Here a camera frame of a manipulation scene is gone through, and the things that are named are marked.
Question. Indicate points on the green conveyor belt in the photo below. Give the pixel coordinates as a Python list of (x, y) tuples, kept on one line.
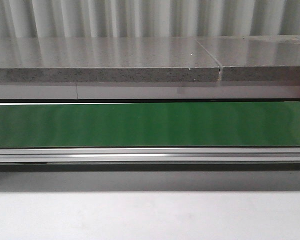
[(165, 124)]

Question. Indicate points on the white corrugated curtain backdrop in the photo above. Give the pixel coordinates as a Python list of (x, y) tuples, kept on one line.
[(148, 18)]

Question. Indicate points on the silver aluminium conveyor rail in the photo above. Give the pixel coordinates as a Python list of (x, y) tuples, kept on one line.
[(151, 155)]

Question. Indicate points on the grey stone slab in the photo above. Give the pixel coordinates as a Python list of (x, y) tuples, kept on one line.
[(105, 60), (255, 58)]

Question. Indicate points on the grey stone slab right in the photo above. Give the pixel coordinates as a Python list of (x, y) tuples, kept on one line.
[(255, 58)]

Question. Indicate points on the grey stone slab left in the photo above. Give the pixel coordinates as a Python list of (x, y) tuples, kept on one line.
[(105, 60)]

